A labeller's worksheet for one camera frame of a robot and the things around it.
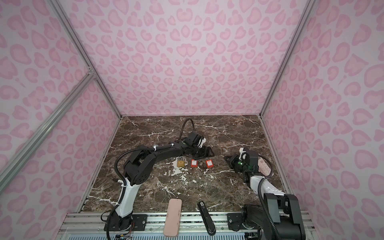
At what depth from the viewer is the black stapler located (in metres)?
0.69

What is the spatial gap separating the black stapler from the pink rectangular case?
11cm

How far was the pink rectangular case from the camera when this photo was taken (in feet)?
2.32
